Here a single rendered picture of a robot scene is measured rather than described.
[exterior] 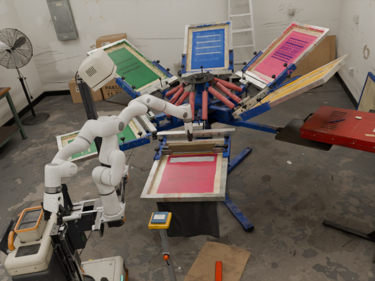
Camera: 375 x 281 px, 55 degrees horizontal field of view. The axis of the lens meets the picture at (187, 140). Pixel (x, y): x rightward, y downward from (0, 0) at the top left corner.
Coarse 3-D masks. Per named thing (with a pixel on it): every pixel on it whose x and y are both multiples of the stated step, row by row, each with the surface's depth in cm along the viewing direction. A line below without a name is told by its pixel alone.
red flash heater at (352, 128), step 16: (320, 112) 301; (336, 112) 297; (352, 112) 293; (368, 112) 290; (304, 128) 281; (320, 128) 277; (336, 128) 274; (352, 128) 271; (368, 128) 268; (336, 144) 270; (352, 144) 262; (368, 144) 254
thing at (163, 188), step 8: (168, 160) 295; (168, 168) 284; (168, 176) 275; (160, 184) 267; (168, 184) 266; (176, 184) 264; (184, 184) 263; (160, 192) 258; (168, 192) 257; (176, 192) 256
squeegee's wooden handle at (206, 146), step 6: (174, 144) 295; (180, 144) 293; (186, 144) 292; (192, 144) 291; (198, 144) 290; (204, 144) 290; (210, 144) 289; (174, 150) 296; (180, 150) 295; (186, 150) 295; (192, 150) 294; (198, 150) 293; (204, 150) 292; (210, 150) 291
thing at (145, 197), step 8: (168, 144) 314; (160, 160) 293; (224, 160) 277; (152, 168) 280; (224, 168) 268; (152, 176) 271; (224, 176) 259; (152, 184) 268; (224, 184) 251; (144, 192) 255; (224, 192) 243; (144, 200) 250; (152, 200) 249; (160, 200) 248; (168, 200) 247; (176, 200) 246; (184, 200) 246; (192, 200) 245; (200, 200) 244; (208, 200) 243; (216, 200) 242; (224, 200) 241
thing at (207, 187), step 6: (198, 156) 294; (216, 156) 290; (192, 162) 287; (198, 162) 286; (204, 162) 285; (210, 162) 284; (216, 162) 283; (210, 168) 276; (210, 174) 270; (210, 180) 263; (186, 186) 260; (192, 186) 259; (198, 186) 258; (204, 186) 258; (210, 186) 257; (186, 192) 254; (192, 192) 253; (198, 192) 252; (204, 192) 251; (210, 192) 250
